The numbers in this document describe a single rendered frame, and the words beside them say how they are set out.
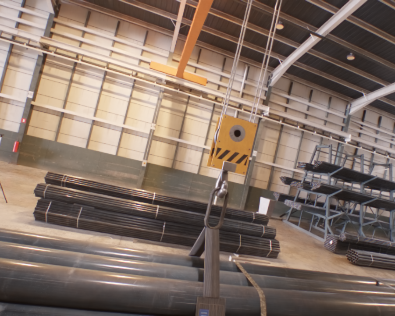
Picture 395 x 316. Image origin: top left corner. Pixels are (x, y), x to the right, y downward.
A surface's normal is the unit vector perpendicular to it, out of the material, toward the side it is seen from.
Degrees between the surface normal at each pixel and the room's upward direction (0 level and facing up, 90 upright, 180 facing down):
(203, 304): 60
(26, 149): 90
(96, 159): 90
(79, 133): 90
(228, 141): 90
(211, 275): 52
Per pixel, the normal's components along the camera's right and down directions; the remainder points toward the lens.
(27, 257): 0.34, -0.61
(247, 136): 0.22, 0.04
